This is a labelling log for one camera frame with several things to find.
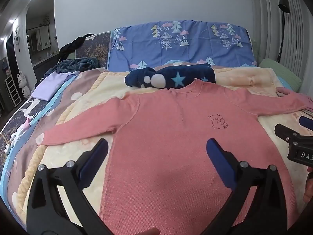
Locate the pink long sleeve shirt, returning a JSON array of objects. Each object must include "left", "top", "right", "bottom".
[{"left": 42, "top": 80, "right": 305, "bottom": 234}]

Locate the white cat figurine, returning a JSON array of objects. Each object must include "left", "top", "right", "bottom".
[{"left": 17, "top": 72, "right": 31, "bottom": 98}]

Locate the green pillow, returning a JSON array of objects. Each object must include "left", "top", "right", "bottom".
[{"left": 259, "top": 58, "right": 302, "bottom": 92}]

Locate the dark teal fuzzy blanket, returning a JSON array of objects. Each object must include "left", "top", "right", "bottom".
[{"left": 43, "top": 57, "right": 100, "bottom": 79}]

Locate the person right hand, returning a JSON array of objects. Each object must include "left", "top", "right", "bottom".
[{"left": 303, "top": 177, "right": 313, "bottom": 203}]

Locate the navy star plush blanket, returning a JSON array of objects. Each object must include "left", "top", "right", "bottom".
[{"left": 125, "top": 64, "right": 216, "bottom": 89}]

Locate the dark floral pillow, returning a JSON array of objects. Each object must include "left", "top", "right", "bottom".
[{"left": 75, "top": 31, "right": 111, "bottom": 68}]

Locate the black floor lamp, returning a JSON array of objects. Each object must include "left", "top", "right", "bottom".
[{"left": 277, "top": 0, "right": 290, "bottom": 63}]

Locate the black garment on headboard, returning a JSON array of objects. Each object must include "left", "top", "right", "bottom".
[{"left": 58, "top": 33, "right": 92, "bottom": 61}]

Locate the folded lavender cloth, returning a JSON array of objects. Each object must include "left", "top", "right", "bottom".
[{"left": 31, "top": 70, "right": 79, "bottom": 101}]

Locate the patterned bed sheet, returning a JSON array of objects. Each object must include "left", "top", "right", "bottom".
[{"left": 0, "top": 67, "right": 108, "bottom": 201}]

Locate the blue tree print pillow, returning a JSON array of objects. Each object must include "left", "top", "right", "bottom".
[{"left": 108, "top": 20, "right": 257, "bottom": 72}]

